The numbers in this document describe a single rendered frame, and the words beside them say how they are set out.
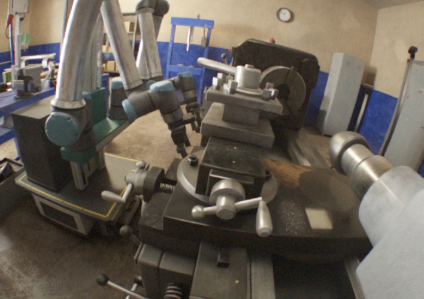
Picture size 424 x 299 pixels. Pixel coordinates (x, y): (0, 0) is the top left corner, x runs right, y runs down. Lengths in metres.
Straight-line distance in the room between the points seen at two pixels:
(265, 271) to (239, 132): 0.31
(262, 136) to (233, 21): 4.20
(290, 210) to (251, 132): 0.20
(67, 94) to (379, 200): 0.88
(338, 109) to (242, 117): 4.25
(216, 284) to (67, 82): 0.76
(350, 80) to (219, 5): 3.17
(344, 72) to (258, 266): 4.35
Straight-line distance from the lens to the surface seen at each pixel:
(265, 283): 0.45
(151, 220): 0.46
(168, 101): 0.81
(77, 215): 1.37
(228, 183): 0.32
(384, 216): 0.27
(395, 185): 0.28
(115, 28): 0.92
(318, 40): 4.90
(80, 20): 0.79
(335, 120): 4.70
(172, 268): 0.48
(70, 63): 0.80
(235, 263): 0.41
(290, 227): 0.44
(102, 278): 0.62
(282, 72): 1.03
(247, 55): 1.21
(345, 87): 4.64
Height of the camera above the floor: 1.22
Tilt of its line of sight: 24 degrees down
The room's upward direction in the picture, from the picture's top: 9 degrees clockwise
